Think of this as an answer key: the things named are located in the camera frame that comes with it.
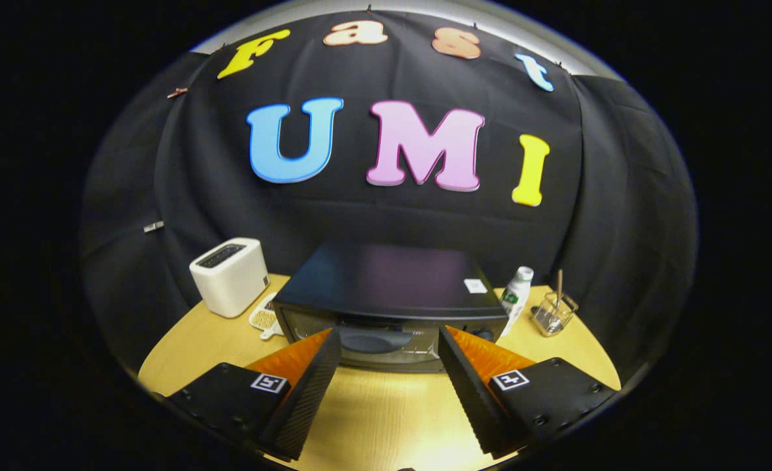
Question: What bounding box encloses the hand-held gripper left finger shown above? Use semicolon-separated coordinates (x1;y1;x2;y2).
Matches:
164;328;343;462

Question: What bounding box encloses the small white dish of beans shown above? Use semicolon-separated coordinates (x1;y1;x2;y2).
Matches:
249;292;285;341

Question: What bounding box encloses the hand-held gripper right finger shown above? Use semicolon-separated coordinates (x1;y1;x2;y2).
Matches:
438;325;622;459

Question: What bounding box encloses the white bottle green label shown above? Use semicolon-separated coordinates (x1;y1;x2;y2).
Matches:
500;266;535;338

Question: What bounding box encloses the black toaster oven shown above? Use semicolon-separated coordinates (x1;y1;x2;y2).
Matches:
272;243;510;374

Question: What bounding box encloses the black backdrop cloth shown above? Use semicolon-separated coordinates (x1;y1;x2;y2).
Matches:
79;10;699;387

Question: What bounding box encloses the wire utensil holder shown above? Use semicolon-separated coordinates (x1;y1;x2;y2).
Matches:
531;291;580;338

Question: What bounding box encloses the white bread toaster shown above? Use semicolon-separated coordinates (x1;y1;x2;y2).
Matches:
189;237;270;319

